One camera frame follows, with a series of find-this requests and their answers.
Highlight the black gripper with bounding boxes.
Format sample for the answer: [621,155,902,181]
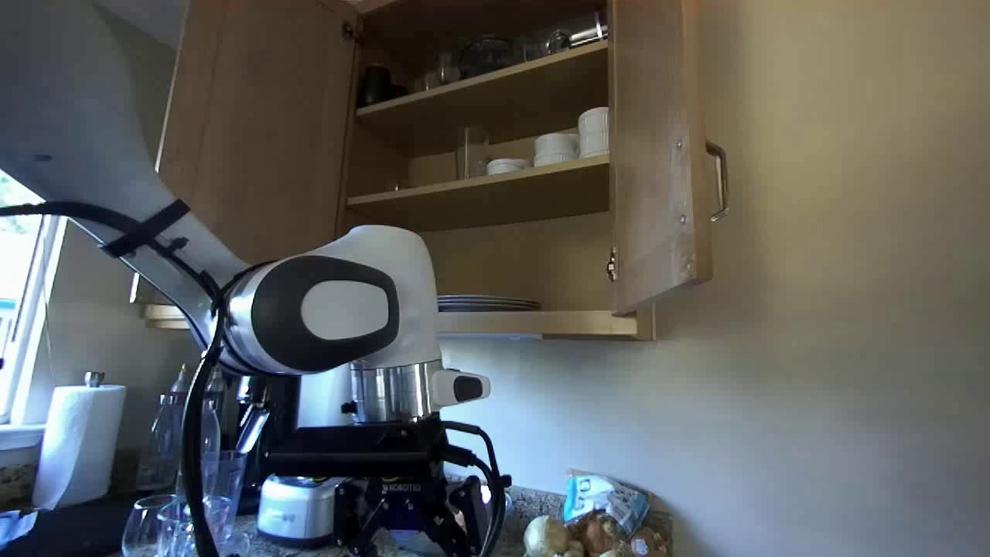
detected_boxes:
[262,417,484,547]

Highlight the wooden cupboard door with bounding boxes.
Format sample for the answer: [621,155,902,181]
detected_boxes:
[156,0,358,264]
[608,0,711,310]

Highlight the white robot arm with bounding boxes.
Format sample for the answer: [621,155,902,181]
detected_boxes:
[0,0,499,557]

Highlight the blue white food bag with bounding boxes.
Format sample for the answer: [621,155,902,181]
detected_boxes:
[564,474,649,529]

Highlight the tray of onions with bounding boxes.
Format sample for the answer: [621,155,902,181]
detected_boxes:
[521,513,672,557]

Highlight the wine glass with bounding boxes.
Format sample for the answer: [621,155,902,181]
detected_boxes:
[121,496,199,557]

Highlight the clear plastic bottle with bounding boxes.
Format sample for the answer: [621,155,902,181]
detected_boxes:
[136,369,219,493]

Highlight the paper towel roll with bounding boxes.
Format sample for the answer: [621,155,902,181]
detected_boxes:
[33,372,125,512]

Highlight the white cup on shelf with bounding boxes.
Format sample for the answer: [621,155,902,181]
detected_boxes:
[484,159,529,175]

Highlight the stack of white bowls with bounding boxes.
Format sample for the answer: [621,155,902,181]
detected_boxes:
[578,105,608,159]

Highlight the wooden wall cupboard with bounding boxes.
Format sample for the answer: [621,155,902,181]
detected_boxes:
[156,0,711,336]

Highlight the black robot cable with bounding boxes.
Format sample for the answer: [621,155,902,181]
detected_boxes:
[0,200,514,557]

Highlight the metal right door handle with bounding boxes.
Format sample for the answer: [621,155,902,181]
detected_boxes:
[706,141,730,224]

